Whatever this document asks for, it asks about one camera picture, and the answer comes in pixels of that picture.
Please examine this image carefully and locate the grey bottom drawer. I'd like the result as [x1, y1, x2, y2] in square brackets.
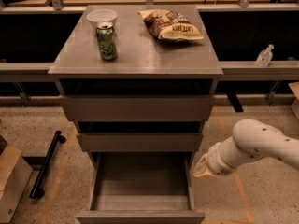
[77, 152, 205, 224]

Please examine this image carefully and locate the grey drawer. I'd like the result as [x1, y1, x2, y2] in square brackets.
[60, 95, 212, 122]
[77, 152, 205, 224]
[77, 133, 203, 152]

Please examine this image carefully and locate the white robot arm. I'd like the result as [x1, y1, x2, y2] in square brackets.
[193, 119, 299, 179]

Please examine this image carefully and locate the grey drawer cabinet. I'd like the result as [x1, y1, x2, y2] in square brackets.
[47, 5, 224, 166]

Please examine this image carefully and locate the grey middle drawer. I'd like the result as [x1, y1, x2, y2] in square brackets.
[77, 133, 203, 152]

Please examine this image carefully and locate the grey top drawer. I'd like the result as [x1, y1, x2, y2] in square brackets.
[60, 95, 212, 122]

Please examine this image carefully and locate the clear sanitizer bottle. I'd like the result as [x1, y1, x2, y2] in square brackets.
[256, 44, 274, 67]

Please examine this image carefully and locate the brown chip bag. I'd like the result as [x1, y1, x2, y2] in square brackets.
[138, 9, 203, 41]

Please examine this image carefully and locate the black metal bar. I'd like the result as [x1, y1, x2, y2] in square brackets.
[29, 131, 66, 199]

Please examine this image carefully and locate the green soda can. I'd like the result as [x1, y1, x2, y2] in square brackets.
[95, 22, 118, 61]

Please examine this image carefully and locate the white bowl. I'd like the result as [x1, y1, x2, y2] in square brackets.
[87, 9, 117, 29]

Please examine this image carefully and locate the cardboard box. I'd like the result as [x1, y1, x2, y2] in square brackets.
[0, 136, 33, 224]

